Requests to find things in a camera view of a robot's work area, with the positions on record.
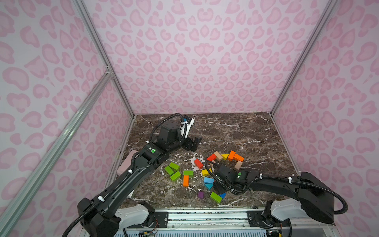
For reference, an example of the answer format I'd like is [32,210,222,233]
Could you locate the green block centre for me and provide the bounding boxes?
[183,170,194,177]

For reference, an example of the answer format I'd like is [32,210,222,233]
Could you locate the red block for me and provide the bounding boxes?
[207,154,217,162]
[194,159,204,170]

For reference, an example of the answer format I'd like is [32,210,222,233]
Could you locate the green block lower left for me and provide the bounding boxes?
[170,171,182,182]

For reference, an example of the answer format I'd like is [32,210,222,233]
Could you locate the tan block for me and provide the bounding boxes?
[234,161,243,171]
[214,151,224,162]

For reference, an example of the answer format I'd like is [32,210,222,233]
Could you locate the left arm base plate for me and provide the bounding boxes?
[128,211,169,229]

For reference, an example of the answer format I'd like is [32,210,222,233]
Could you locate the corner frame post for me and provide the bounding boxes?
[72,0,135,118]
[270,0,340,118]

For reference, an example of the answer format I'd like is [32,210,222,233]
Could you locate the yellow triangle block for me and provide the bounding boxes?
[222,154,230,160]

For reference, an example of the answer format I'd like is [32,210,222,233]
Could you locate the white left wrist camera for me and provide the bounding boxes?
[180,115,194,138]

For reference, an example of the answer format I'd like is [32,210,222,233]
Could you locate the left corner frame post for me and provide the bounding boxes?
[72,0,135,118]

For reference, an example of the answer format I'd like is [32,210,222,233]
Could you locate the green block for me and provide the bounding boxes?
[164,166,175,176]
[183,170,194,177]
[210,192,223,204]
[169,162,180,172]
[170,171,182,182]

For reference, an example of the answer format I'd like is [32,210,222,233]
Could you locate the purple small block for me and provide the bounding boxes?
[197,191,204,199]

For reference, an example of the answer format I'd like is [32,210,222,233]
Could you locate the green block bottom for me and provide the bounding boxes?
[210,192,223,204]

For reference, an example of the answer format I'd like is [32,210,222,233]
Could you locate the teal triangle block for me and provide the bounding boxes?
[204,184,213,190]

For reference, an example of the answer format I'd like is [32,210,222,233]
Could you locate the yellow rectangular block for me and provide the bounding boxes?
[201,169,213,177]

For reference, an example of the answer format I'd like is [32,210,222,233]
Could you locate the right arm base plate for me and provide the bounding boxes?
[247,209,290,229]

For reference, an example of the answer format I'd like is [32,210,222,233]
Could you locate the aluminium diagonal frame bar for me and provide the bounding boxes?
[1,72,113,237]

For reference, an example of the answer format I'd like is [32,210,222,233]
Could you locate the green block upper left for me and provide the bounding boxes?
[169,162,180,172]

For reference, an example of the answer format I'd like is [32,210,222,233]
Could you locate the light blue block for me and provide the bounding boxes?
[204,177,214,184]

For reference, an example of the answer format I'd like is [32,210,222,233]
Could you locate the green block far left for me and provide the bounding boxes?
[164,166,175,176]

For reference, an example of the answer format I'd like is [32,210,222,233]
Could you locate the aluminium front rail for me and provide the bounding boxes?
[79,207,341,237]

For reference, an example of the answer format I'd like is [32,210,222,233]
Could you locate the right corner frame post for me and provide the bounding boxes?
[270,0,340,118]

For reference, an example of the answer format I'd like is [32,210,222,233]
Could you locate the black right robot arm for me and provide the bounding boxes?
[205,161,348,224]

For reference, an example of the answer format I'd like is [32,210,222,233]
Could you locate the orange block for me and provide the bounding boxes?
[228,151,236,162]
[183,175,189,188]
[234,154,244,162]

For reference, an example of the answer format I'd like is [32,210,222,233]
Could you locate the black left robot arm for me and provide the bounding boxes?
[63,113,202,237]

